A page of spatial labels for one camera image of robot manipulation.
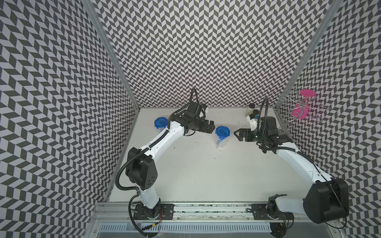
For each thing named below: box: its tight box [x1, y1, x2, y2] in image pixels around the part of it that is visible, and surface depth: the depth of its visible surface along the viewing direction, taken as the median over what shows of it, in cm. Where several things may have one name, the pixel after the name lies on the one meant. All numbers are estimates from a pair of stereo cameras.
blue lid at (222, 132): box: [215, 125, 231, 140], surface depth 90 cm
